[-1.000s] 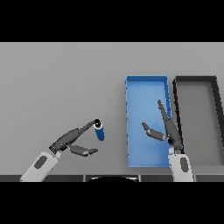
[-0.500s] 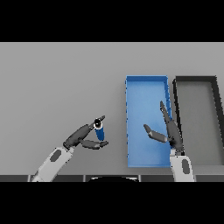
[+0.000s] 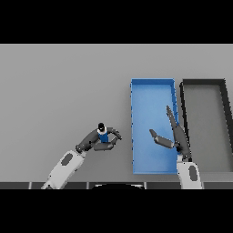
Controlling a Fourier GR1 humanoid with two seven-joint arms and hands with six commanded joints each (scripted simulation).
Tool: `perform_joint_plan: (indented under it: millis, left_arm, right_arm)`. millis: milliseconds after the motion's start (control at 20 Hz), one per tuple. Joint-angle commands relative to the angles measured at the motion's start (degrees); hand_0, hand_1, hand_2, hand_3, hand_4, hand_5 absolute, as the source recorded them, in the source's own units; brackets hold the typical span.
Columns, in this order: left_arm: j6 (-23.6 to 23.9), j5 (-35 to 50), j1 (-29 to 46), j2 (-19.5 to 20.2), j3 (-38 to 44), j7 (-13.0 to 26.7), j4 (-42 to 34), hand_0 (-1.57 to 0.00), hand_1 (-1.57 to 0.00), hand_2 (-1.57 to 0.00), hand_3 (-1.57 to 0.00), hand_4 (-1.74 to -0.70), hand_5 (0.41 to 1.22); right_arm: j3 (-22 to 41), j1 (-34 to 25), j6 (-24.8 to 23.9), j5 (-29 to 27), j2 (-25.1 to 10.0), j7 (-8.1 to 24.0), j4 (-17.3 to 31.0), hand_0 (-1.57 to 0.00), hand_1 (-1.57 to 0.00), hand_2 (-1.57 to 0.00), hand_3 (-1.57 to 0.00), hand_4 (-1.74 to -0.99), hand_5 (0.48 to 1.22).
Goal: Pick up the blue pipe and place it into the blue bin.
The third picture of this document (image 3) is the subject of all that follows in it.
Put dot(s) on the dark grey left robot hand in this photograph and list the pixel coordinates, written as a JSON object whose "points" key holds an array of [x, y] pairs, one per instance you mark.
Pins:
{"points": [[91, 140]]}

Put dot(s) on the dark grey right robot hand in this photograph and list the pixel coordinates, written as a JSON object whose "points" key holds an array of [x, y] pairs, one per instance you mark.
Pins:
{"points": [[179, 138]]}

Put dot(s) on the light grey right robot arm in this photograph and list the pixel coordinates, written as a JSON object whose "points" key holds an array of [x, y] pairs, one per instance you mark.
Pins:
{"points": [[189, 174]]}

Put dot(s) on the dark grey bin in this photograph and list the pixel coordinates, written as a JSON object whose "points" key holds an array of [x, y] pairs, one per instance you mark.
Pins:
{"points": [[206, 121]]}

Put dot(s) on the blue bin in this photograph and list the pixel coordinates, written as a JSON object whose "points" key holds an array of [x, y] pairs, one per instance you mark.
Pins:
{"points": [[151, 121]]}

